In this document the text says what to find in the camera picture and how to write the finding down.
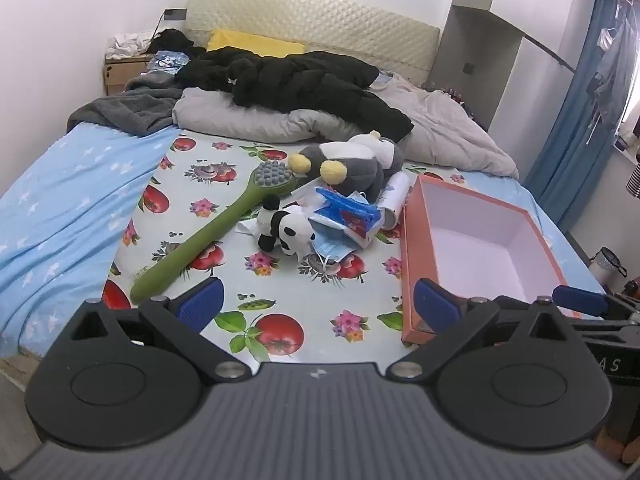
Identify blue face mask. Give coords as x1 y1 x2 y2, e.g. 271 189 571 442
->
309 230 362 274

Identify blue curtain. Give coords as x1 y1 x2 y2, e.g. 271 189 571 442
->
522 0 632 233

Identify orange cardboard box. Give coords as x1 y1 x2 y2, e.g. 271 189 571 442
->
400 174 584 347

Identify blue packet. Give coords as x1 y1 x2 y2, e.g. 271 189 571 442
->
150 50 191 72

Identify dark grey blanket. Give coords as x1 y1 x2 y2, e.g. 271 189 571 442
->
67 77 188 137

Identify black jacket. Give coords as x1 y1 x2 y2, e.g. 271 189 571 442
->
175 46 415 142

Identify white crumpled cloth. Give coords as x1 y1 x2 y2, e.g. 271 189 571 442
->
105 30 156 60

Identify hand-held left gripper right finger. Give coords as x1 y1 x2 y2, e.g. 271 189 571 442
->
387 278 576 382

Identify wooden nightstand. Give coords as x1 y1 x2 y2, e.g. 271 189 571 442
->
103 55 156 97

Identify light blue bedsheet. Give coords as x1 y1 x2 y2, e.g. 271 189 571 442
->
0 122 606 361

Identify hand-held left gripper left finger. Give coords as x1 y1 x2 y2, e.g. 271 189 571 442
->
70 276 251 382

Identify green massage brush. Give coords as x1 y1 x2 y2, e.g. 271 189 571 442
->
130 160 303 306

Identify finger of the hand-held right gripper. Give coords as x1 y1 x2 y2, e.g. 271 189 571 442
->
552 285 640 322

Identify beige quilted headboard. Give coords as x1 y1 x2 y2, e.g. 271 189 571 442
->
185 0 442 92

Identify panda plush toy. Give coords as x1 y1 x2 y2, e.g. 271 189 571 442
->
256 195 317 257

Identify yellow pillow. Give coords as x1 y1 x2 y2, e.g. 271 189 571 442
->
206 29 307 57

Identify grey penguin plush toy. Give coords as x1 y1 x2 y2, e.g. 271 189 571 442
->
287 131 405 202

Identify white spray can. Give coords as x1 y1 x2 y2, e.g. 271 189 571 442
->
377 170 414 231

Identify light grey duvet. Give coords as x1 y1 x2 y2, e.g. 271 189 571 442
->
172 72 520 181

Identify grey wardrobe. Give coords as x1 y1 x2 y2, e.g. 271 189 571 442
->
430 0 577 136

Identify black garment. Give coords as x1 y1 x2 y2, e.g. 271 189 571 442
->
149 29 207 62

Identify hanging clothes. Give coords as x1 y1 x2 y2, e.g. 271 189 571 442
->
585 15 640 136

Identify fruit print tablecloth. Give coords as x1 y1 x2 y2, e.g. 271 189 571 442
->
102 127 501 367

